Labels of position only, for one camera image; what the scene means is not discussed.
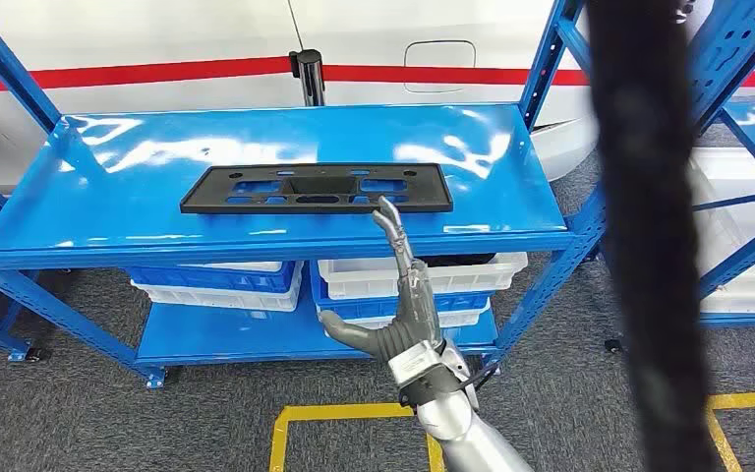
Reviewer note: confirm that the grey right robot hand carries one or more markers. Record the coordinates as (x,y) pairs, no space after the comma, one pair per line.
(416,306)

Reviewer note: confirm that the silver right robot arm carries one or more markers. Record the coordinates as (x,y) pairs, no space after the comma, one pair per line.
(462,436)

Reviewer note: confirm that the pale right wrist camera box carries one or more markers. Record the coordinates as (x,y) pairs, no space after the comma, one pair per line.
(413,365)

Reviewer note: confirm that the black caster wheel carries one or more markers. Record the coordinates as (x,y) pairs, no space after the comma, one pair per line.
(37,356)
(613,346)

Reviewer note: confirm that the white car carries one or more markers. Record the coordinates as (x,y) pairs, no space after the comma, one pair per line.
(156,32)

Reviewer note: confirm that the red barrier belt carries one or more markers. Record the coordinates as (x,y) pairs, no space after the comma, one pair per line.
(123,73)
(416,73)

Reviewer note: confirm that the blue plastic crate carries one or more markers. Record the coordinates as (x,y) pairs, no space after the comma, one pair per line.
(208,280)
(364,307)

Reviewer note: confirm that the black ribbed plastic piece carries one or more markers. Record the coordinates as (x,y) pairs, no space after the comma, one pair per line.
(455,260)

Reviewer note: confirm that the black chrome stanchion post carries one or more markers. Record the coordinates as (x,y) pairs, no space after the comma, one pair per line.
(309,78)

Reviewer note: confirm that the black plastic plate part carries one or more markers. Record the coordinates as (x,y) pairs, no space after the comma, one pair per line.
(221,195)

